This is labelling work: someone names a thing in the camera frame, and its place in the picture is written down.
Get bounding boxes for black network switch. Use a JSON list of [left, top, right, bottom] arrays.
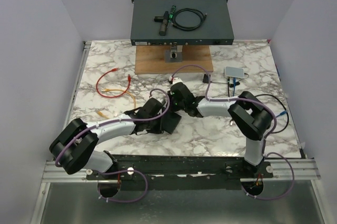
[[161, 111, 182, 135]]

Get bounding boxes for black power adapter with cable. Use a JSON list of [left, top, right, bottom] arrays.
[[202, 73, 249, 84]]

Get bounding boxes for red ethernet cable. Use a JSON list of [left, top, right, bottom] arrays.
[[95, 68, 133, 97]]

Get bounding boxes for white grey small switch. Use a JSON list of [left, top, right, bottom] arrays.
[[224, 66, 245, 79]]

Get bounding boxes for black ethernet cable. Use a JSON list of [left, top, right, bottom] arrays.
[[228, 76, 290, 133]]

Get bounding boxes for blue ethernet cable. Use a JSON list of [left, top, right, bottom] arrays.
[[229, 76, 288, 117]]

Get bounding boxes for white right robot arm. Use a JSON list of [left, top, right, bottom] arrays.
[[169, 82, 276, 178]]

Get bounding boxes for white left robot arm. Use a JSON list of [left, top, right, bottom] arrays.
[[49, 98, 164, 179]]

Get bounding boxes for wooden board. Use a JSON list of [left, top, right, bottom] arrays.
[[135, 45, 213, 75]]

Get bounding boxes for grey rack unit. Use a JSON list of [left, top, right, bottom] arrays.
[[130, 0, 234, 46]]

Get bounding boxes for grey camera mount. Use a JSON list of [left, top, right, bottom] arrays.
[[164, 45, 183, 63]]

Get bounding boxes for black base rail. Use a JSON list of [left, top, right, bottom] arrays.
[[86, 155, 273, 190]]

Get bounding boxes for yellow ethernet cable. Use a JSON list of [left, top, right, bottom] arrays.
[[96, 88, 137, 118]]

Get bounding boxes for black coiled cable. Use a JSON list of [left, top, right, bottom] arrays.
[[172, 8, 207, 32]]

